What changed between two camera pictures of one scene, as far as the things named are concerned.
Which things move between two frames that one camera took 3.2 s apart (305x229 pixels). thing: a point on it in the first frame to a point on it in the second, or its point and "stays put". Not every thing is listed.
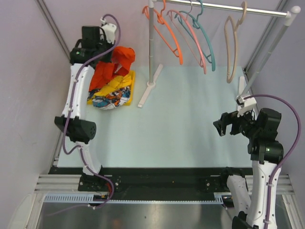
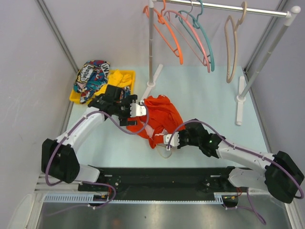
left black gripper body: (104, 46) to (122, 110)
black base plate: (138, 181) stays put
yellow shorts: (117, 82) stays put
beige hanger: (240, 22) stays put
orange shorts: (122, 57) to (162, 117)
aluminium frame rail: (58, 183) stays put
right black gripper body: (243, 124) to (185, 139)
